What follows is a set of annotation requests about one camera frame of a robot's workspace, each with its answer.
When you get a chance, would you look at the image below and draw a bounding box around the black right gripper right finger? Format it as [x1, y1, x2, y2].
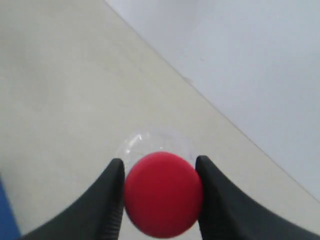
[195, 155, 320, 240]

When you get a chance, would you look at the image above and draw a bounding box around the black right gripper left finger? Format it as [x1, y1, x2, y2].
[22, 158, 125, 240]

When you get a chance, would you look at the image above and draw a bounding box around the clear plastic water bottle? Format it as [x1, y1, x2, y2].
[117, 131, 204, 238]

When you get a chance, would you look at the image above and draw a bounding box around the blue ring binder notebook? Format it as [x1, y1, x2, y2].
[0, 181, 21, 240]

